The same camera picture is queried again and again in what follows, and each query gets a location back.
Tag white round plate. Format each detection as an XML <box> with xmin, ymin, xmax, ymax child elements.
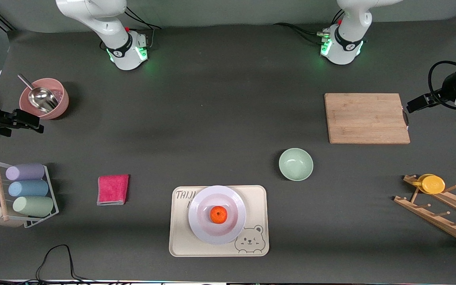
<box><xmin>188</xmin><ymin>185</ymin><xmax>247</xmax><ymax>245</ymax></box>

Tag orange fruit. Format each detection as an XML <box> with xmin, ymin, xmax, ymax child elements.
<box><xmin>210</xmin><ymin>205</ymin><xmax>228</xmax><ymax>224</ymax></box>

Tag metal scoop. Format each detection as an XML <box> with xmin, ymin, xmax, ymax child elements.
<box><xmin>17</xmin><ymin>74</ymin><xmax>60</xmax><ymax>114</ymax></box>

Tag pink bowl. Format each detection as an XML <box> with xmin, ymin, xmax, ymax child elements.
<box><xmin>19</xmin><ymin>78</ymin><xmax>69</xmax><ymax>120</ymax></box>

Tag purple cup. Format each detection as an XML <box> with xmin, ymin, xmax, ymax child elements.
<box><xmin>6</xmin><ymin>163</ymin><xmax>46</xmax><ymax>181</ymax></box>

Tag bamboo cutting board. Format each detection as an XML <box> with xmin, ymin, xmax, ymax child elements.
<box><xmin>325</xmin><ymin>93</ymin><xmax>411</xmax><ymax>144</ymax></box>

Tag blue cup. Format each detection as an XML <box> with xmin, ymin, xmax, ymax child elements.
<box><xmin>8</xmin><ymin>180</ymin><xmax>49</xmax><ymax>198</ymax></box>

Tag green cup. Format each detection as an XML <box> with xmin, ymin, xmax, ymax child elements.
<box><xmin>13</xmin><ymin>196</ymin><xmax>54</xmax><ymax>217</ymax></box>

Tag yellow cup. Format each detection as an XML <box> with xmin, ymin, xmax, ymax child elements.
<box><xmin>412</xmin><ymin>174</ymin><xmax>446</xmax><ymax>195</ymax></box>

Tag pink folded cloth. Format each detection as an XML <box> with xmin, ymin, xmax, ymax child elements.
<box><xmin>97</xmin><ymin>175</ymin><xmax>129</xmax><ymax>206</ymax></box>

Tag wooden peg cup rack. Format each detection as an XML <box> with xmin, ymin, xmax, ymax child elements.
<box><xmin>393</xmin><ymin>175</ymin><xmax>456</xmax><ymax>250</ymax></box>

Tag pale green bowl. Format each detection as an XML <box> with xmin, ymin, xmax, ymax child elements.
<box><xmin>279</xmin><ymin>148</ymin><xmax>314</xmax><ymax>182</ymax></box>

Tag beige bear print tray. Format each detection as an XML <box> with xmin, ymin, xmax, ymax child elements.
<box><xmin>169</xmin><ymin>185</ymin><xmax>270</xmax><ymax>257</ymax></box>

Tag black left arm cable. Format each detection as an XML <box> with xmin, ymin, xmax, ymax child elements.
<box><xmin>428</xmin><ymin>60</ymin><xmax>456</xmax><ymax>109</ymax></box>

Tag white wire cup holder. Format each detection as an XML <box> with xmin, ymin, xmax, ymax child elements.
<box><xmin>0</xmin><ymin>160</ymin><xmax>59</xmax><ymax>229</ymax></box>

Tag black cable loop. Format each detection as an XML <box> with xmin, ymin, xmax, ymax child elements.
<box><xmin>34</xmin><ymin>244</ymin><xmax>94</xmax><ymax>283</ymax></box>

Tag black left base cable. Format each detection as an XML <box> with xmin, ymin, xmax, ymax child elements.
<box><xmin>274</xmin><ymin>23</ymin><xmax>324</xmax><ymax>41</ymax></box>

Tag black base cable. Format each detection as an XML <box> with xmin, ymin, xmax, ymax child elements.
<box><xmin>125</xmin><ymin>4</ymin><xmax>162</xmax><ymax>30</ymax></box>
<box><xmin>274</xmin><ymin>23</ymin><xmax>324</xmax><ymax>41</ymax></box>

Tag black right base cable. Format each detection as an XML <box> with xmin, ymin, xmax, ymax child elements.
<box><xmin>125</xmin><ymin>4</ymin><xmax>162</xmax><ymax>30</ymax></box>

